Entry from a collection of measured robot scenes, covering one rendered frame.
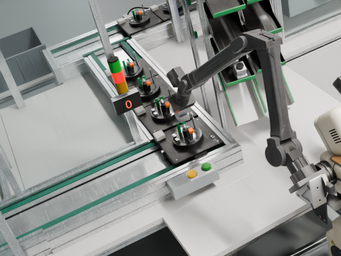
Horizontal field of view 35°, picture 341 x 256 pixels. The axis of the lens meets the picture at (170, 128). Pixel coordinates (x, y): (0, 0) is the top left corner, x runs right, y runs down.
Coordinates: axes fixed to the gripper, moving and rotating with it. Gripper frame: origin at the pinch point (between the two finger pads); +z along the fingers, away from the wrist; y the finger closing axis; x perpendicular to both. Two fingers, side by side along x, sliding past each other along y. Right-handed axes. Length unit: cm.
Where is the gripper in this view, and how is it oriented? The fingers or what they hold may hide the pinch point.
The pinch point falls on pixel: (179, 108)
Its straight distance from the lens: 229.8
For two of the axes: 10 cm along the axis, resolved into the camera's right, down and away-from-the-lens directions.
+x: 4.5, 8.5, -2.7
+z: -0.8, 3.4, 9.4
